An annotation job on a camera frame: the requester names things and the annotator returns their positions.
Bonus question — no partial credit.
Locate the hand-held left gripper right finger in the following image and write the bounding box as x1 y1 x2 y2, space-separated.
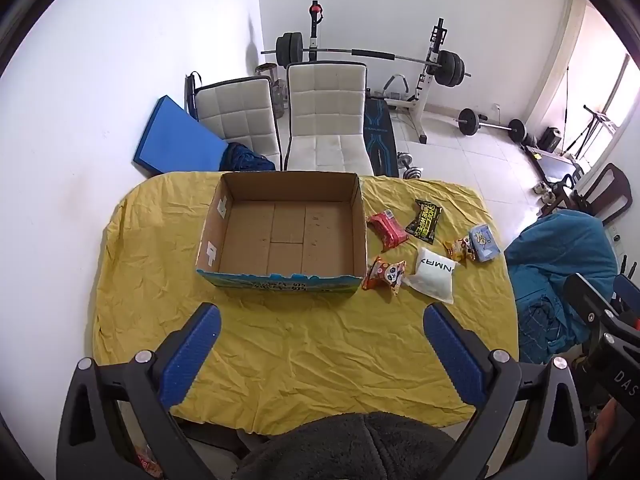
423 303 588 480

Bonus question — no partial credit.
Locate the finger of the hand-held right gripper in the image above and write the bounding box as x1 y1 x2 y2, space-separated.
564 272 640 333

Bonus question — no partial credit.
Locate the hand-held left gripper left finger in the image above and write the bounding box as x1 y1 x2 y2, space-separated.
56 303 222 480

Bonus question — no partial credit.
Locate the white pouch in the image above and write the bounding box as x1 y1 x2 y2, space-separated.
401 246 460 305

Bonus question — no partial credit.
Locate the yellow mushroom snack packet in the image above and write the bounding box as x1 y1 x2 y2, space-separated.
443 236 477 263

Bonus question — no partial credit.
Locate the orange panda snack packet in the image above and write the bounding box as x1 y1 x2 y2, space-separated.
361 256 407 296

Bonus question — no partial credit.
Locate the light blue snack packet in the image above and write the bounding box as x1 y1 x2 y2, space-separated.
468 225 501 263

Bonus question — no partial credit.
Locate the black and yellow snack packet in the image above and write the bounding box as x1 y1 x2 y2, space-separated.
404 199 441 239

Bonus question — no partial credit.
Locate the red snack packet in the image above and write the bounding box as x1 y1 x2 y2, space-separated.
366 211 408 253

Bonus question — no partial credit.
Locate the cardboard box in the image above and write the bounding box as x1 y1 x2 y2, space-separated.
195 170 368 297

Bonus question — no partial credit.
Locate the person's right hand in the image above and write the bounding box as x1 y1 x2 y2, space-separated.
586 402 640 480

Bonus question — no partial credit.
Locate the teal cloth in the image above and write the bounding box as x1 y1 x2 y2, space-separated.
505 210 621 363

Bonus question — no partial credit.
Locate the yellow tablecloth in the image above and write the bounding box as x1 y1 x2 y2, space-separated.
92 170 521 436

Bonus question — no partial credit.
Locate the dark wooden chair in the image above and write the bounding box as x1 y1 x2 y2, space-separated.
570 162 633 226

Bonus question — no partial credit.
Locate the black treadmill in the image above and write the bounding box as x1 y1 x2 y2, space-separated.
522 142 583 183

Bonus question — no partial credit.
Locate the dark grey fleece garment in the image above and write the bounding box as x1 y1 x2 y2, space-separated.
235 412 458 480

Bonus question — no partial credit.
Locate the black tripod stand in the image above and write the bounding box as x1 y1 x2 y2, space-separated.
560 105 617 161

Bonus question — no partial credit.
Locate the small chrome dumbbell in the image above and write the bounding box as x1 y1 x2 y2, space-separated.
397 152 425 180

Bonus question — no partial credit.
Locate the dark blue quilted bag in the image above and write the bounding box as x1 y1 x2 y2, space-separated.
220 142 276 173

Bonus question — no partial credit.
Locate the blue foam mat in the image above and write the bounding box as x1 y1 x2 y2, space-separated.
132 95 230 178

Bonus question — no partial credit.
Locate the short barbell with black plates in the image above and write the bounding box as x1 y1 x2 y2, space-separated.
452 107 526 142

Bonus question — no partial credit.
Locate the black bench pad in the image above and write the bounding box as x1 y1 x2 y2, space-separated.
364 97 401 178

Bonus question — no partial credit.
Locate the white weight bench rack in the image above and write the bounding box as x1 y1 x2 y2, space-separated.
305 0 451 146

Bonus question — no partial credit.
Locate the white padded chair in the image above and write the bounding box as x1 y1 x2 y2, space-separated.
283 61 375 177
192 76 282 173

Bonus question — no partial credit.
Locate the black folding frame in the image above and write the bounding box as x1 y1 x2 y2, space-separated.
184 71 203 111

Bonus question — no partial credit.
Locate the grey exercise handle frame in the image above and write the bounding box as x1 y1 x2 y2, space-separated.
382 74 411 103

